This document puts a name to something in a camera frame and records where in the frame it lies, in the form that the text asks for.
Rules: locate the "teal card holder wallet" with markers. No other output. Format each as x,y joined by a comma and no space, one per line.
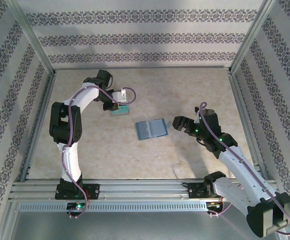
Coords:
151,130

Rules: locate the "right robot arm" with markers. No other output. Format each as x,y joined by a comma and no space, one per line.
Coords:
242,170

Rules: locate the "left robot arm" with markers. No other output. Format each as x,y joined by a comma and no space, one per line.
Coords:
65,122

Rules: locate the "teal card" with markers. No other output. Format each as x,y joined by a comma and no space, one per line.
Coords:
123,110

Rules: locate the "clear acrylic card box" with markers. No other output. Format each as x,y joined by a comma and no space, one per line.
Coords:
121,115

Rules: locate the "right controller board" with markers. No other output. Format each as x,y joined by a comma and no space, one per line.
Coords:
213,205

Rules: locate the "controller board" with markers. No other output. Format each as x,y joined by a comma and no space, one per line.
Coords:
213,205
78,206

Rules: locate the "left controller board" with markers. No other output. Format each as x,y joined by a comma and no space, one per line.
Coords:
78,206

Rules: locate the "grey metal sheet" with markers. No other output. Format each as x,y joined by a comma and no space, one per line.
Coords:
144,227

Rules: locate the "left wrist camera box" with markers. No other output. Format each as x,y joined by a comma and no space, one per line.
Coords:
118,96

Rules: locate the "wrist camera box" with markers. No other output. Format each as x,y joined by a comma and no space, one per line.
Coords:
118,96
197,117

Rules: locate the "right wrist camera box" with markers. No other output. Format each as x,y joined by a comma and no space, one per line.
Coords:
197,117

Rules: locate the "aluminium right side rail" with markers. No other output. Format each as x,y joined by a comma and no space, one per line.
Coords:
242,105

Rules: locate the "aluminium back frame rail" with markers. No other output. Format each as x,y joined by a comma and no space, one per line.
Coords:
142,68

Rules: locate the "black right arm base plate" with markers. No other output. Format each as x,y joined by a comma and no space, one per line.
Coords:
196,191

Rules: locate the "aluminium left side rail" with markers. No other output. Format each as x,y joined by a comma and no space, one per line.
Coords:
43,105

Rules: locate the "aluminium mounting rail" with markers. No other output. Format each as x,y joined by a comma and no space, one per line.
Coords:
144,190

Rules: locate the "aluminium left frame post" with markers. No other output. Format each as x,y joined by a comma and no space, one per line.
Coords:
32,37

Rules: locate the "aluminium frame post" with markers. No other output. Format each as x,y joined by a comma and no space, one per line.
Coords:
32,37
250,37

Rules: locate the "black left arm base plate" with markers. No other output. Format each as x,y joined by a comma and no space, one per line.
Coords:
94,191

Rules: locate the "aluminium right frame post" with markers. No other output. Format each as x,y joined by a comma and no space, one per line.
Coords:
250,37

